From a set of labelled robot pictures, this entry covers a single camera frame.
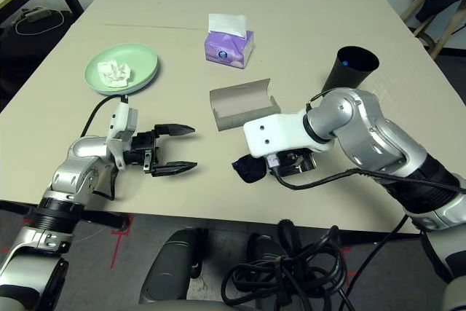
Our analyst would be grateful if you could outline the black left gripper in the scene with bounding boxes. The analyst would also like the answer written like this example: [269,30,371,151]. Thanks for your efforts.
[125,123,198,179]

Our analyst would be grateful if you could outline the purple tissue pack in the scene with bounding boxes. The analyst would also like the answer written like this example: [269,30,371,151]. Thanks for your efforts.
[204,13,256,71]

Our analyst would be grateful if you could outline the grey robot left leg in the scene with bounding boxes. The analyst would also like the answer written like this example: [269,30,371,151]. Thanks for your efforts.
[140,229,205,304]

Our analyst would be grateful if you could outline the black plastic cup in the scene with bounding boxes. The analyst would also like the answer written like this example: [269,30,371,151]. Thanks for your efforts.
[320,45,380,95]

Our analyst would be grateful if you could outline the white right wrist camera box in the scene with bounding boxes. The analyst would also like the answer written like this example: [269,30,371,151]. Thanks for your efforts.
[242,111,334,159]

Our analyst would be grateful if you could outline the grey robot leg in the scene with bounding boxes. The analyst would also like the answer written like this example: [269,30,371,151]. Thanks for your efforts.
[140,229,205,304]
[247,232,292,264]

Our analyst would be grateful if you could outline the black cable bundle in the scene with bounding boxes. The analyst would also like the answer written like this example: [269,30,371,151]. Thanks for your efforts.
[221,218,412,311]

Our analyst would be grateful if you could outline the green plastic plate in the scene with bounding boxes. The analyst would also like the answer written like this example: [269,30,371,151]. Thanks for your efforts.
[83,42,160,95]

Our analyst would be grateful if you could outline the grey glasses case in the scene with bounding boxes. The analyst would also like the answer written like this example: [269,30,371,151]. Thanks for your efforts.
[209,78,282,133]

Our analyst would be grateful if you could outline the white tissue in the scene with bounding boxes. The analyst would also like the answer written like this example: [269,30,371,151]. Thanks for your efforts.
[96,58,135,89]

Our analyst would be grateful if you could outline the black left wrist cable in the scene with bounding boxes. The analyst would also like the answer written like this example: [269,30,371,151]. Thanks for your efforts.
[79,94,129,202]

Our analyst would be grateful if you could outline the grey robot right leg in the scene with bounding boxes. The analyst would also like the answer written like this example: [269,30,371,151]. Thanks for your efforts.
[247,232,292,264]

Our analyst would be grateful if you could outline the wooden stool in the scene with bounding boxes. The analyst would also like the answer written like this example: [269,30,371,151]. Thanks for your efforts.
[400,0,466,59]

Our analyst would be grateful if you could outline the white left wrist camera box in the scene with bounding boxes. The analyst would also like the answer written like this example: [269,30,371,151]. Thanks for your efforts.
[106,101,140,170]

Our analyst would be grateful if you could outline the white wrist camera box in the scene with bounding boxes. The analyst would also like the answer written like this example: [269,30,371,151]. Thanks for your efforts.
[106,101,140,170]
[242,111,334,159]

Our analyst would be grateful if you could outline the grey power adapter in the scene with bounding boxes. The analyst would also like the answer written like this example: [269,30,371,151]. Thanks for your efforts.
[23,7,52,23]

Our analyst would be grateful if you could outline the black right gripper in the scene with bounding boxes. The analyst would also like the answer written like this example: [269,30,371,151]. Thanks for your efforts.
[267,146,317,177]

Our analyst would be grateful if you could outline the white cable loop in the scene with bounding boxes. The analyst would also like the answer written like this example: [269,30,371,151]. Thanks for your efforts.
[14,8,66,35]

